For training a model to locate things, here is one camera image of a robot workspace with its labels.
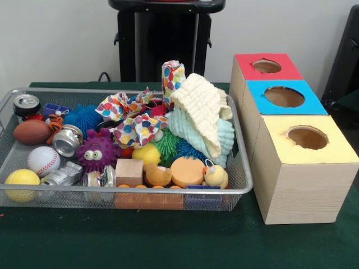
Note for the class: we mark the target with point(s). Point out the wooden cube block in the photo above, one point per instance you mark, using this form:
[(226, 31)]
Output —
[(129, 172)]

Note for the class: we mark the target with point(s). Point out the large green spiky ball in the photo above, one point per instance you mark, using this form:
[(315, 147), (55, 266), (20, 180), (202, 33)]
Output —
[(167, 144)]

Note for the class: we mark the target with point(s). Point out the orange foam duck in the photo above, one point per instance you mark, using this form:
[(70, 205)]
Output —
[(188, 171)]

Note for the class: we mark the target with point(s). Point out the crushed clear plastic bottle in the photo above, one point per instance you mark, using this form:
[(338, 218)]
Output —
[(61, 175)]

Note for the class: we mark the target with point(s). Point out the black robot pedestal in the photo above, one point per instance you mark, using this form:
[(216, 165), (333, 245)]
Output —
[(168, 39)]

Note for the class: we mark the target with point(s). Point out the brown toy football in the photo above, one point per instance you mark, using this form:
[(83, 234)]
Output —
[(32, 132)]

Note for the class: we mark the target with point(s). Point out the small yellow rubber duck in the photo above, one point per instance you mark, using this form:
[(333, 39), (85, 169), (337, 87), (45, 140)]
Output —
[(215, 176)]

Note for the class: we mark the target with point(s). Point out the purple googly-eyed monster toy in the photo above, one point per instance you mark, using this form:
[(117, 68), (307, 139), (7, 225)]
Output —
[(98, 151)]

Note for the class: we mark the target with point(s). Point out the mint green cloth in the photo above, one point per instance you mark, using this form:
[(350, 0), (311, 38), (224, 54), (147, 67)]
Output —
[(185, 129)]

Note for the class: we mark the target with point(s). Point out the small yellow ball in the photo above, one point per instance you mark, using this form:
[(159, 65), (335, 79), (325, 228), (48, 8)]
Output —
[(147, 154)]

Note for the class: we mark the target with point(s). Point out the shallow clear mesh bin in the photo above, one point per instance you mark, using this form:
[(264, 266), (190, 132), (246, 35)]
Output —
[(241, 168)]

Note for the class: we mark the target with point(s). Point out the white baseball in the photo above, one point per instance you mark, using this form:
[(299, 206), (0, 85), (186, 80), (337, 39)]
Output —
[(44, 161)]

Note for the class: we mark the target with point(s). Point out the black chair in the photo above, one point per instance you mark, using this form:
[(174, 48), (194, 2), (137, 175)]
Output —
[(345, 61)]

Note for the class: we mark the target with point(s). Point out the multicolour polka dot cloth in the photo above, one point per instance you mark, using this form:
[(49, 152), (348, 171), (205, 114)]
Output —
[(173, 77), (137, 130)]

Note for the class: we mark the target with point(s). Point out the upright dark soda can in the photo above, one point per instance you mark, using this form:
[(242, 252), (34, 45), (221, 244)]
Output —
[(26, 105)]

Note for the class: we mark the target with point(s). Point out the crushed silver can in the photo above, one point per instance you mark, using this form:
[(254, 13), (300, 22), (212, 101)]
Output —
[(68, 140)]

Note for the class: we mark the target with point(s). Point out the orange toy brick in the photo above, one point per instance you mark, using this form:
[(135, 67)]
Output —
[(148, 199)]

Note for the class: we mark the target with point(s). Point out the open-top silver can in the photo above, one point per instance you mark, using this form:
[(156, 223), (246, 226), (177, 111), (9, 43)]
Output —
[(100, 178)]

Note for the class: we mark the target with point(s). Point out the wooden box with three holes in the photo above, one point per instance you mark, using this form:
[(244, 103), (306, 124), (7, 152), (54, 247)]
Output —
[(305, 179)]

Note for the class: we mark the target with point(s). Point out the cream knit cloth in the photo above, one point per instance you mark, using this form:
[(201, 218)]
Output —
[(201, 106)]

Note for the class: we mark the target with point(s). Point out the blue spiky ball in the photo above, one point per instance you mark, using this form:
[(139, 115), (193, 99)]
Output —
[(189, 150), (83, 117)]

